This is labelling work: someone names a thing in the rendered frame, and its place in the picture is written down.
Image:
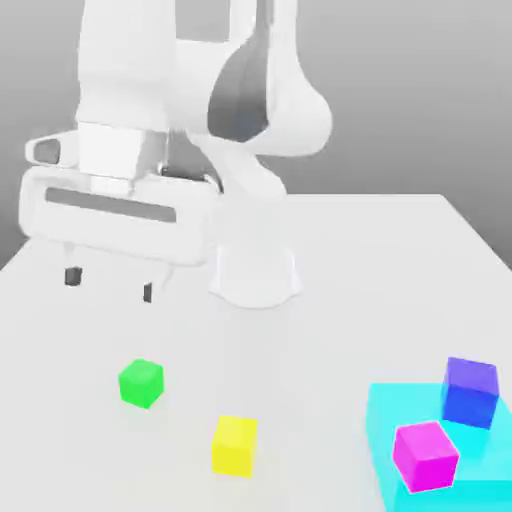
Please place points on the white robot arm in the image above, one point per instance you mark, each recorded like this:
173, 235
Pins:
124, 80

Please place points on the small blue cube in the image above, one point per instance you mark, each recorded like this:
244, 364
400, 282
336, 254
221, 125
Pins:
471, 396

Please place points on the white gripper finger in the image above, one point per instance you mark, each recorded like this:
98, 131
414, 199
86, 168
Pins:
148, 292
73, 276

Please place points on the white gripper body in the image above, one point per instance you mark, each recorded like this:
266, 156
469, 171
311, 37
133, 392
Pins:
112, 232

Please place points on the small green cube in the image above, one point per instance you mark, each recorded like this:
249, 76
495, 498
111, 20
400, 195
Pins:
140, 384

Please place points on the small magenta cube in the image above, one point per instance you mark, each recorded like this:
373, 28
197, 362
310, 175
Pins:
424, 456

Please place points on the large cyan box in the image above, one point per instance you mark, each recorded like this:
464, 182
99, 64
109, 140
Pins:
480, 480

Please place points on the small yellow cube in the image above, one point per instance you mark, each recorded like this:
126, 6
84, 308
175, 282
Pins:
234, 448

